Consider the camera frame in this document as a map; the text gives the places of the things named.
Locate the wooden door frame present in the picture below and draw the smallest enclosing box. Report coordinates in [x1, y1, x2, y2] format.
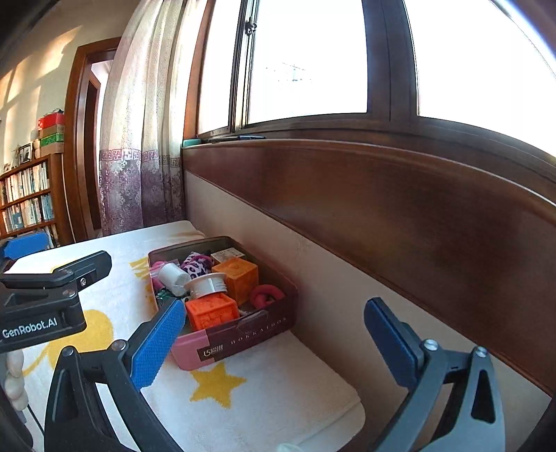
[64, 37, 122, 244]

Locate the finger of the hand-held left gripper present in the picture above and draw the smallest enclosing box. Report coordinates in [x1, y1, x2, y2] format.
[0, 232, 51, 273]
[0, 250, 113, 301]

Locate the maroon tin box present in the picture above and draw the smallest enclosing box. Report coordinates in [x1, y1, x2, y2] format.
[148, 236, 300, 371]

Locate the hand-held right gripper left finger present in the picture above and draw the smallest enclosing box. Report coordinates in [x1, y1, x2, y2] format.
[43, 298, 187, 452]

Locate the orange soft cube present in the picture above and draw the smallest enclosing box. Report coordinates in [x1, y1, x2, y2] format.
[211, 257, 260, 305]

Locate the white wire reel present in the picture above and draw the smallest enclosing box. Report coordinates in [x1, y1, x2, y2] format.
[185, 273, 229, 301]

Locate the pink plastic toy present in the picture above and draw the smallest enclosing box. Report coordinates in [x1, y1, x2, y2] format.
[150, 260, 168, 290]

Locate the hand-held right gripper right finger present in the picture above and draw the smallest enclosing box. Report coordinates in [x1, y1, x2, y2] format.
[364, 298, 507, 452]

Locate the wooden bookshelf with books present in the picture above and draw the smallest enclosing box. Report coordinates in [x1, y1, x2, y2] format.
[0, 153, 74, 248]

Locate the red knotted ring toy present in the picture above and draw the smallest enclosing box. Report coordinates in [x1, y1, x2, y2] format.
[249, 284, 286, 310]

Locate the wooden framed window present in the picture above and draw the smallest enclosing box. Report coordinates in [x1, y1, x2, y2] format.
[185, 0, 556, 159]

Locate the white thread spool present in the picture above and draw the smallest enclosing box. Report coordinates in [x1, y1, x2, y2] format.
[157, 263, 192, 296]

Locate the white towel with yellow stars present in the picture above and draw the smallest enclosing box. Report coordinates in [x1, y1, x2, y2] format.
[0, 219, 366, 452]

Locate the white patterned curtain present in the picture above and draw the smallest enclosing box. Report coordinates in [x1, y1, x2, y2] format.
[98, 0, 218, 237]

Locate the small labelled packet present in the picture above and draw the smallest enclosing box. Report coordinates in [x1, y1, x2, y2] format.
[211, 248, 245, 263]

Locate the wooden bed headboard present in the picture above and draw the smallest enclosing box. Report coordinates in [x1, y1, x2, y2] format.
[180, 138, 556, 403]

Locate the orange embossed block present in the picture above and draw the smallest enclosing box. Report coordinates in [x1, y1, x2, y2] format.
[185, 292, 241, 334]

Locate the person's left hand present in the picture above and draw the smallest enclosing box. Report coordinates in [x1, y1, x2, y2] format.
[3, 348, 27, 411]

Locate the pink leopard print scrunchie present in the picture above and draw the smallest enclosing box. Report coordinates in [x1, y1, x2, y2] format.
[180, 253, 213, 279]

